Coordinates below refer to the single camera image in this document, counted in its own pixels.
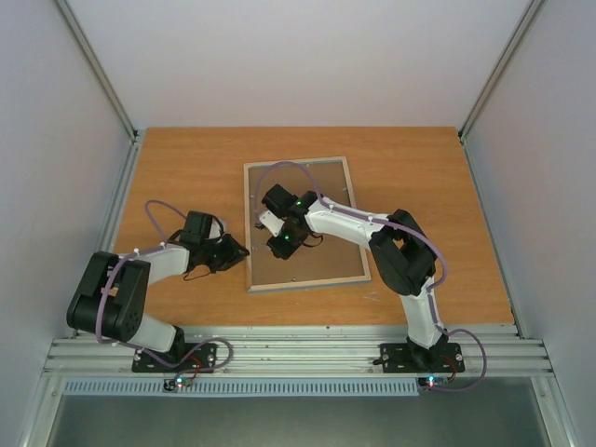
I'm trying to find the turquoise picture frame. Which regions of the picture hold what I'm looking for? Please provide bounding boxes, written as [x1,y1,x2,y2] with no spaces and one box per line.
[244,156,371,292]

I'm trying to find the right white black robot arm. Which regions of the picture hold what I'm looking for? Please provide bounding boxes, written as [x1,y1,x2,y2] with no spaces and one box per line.
[255,184,448,372]

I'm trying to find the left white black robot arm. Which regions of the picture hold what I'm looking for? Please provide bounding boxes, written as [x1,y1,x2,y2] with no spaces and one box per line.
[66,211,250,371]

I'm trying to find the left circuit board with LEDs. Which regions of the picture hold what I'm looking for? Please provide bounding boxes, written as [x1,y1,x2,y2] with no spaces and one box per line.
[162,377,194,392]

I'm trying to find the circuit board with leds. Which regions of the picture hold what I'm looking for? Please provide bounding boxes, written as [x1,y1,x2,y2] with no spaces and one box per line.
[162,377,194,392]
[418,375,454,389]

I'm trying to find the right circuit board with LEDs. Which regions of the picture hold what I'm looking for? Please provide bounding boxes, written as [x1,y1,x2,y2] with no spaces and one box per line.
[418,375,454,389]

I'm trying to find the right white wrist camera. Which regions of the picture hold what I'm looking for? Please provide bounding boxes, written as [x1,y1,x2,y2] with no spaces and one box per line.
[255,210,284,237]

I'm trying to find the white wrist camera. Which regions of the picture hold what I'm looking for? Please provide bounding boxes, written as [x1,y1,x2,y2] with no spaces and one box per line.
[255,210,284,237]
[209,217,225,239]

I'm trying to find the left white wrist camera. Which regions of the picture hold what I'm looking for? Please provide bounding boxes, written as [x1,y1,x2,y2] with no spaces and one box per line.
[209,217,225,239]

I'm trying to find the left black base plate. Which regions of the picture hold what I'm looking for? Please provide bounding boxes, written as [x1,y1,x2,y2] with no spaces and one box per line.
[131,343,218,373]

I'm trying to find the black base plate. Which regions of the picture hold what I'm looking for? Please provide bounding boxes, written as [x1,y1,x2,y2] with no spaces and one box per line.
[374,343,466,373]
[131,343,218,373]

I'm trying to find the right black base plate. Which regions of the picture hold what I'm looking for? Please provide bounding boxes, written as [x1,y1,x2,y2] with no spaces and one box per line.
[374,343,466,373]

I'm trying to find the grey slotted cable duct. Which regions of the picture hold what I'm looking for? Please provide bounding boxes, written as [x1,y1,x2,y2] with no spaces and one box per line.
[63,377,418,398]

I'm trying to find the left aluminium corner post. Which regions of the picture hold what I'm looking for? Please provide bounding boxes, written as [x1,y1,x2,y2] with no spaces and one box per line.
[52,0,138,142]

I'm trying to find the aluminium corner post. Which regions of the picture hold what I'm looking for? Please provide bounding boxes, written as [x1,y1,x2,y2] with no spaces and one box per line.
[52,0,138,142]
[458,0,546,145]

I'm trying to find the right aluminium corner post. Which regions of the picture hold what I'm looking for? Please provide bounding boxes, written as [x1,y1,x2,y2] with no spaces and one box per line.
[458,0,546,145]

